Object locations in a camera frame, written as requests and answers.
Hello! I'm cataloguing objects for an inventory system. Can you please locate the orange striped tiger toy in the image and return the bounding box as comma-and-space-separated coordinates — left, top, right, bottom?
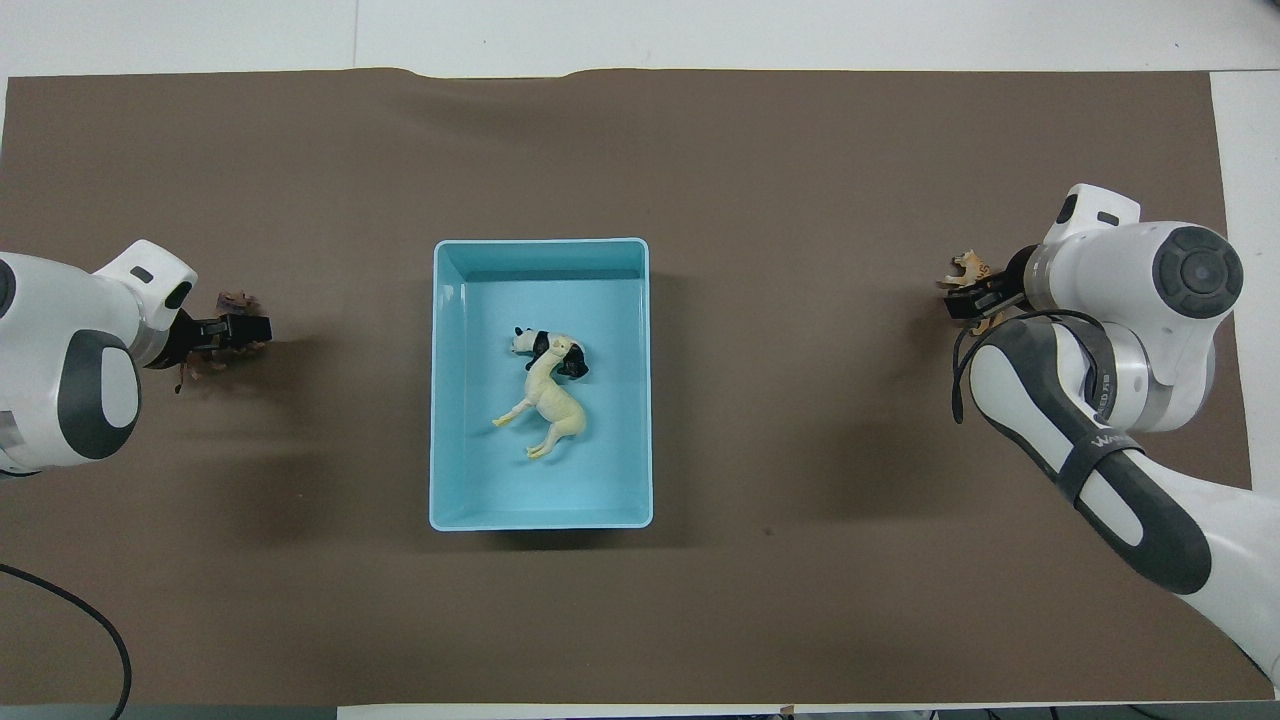
938, 249, 1007, 337

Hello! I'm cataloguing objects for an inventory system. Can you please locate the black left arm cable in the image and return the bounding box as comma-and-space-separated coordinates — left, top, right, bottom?
0, 562, 134, 720

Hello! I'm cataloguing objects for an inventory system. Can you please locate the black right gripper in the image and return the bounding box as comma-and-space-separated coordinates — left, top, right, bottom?
944, 248, 1037, 325

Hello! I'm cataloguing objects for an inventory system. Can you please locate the black white panda toy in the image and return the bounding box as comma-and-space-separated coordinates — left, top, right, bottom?
510, 327, 590, 382

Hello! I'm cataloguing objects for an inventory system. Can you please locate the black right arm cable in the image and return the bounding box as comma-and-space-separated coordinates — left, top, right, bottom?
950, 308, 1103, 425

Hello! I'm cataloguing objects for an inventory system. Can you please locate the brown table mat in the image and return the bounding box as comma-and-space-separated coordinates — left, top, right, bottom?
0, 67, 1275, 709

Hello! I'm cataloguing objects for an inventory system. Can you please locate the brown lion toy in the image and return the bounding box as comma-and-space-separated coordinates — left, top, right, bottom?
176, 290, 265, 393

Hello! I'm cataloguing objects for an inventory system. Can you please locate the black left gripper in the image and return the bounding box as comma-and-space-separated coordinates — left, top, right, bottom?
172, 312, 274, 369

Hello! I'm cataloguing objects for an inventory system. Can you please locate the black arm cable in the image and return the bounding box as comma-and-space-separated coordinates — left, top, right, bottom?
0, 562, 134, 720
950, 308, 1103, 425

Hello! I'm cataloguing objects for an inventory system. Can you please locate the light blue storage box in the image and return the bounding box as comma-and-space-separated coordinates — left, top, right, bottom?
429, 238, 654, 531

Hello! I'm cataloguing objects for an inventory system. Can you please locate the cream llama toy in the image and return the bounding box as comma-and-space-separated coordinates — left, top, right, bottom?
491, 335, 589, 462

